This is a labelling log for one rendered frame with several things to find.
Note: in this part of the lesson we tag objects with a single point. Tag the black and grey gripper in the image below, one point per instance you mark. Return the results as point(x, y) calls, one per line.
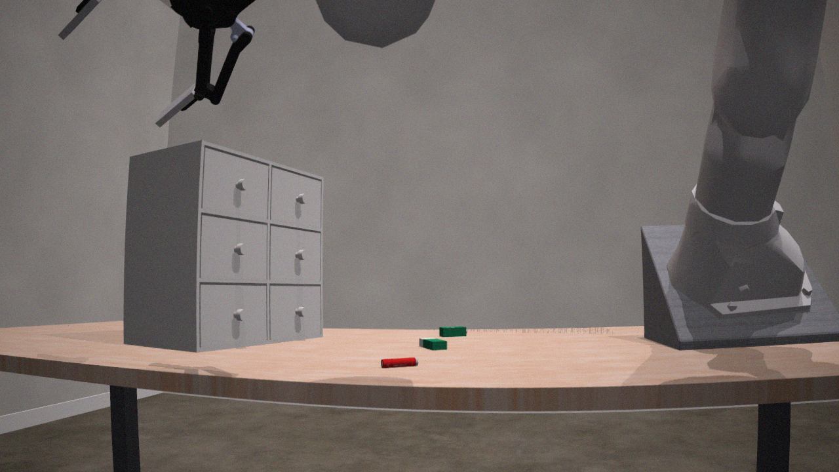
point(202, 15)

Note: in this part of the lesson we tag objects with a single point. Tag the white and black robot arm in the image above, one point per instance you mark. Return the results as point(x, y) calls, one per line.
point(733, 257)

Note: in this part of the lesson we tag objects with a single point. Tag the grey chest of drawers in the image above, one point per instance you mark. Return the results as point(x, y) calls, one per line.
point(162, 247)

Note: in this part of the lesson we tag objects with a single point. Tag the red cylindrical battery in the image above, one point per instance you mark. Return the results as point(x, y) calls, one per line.
point(401, 362)

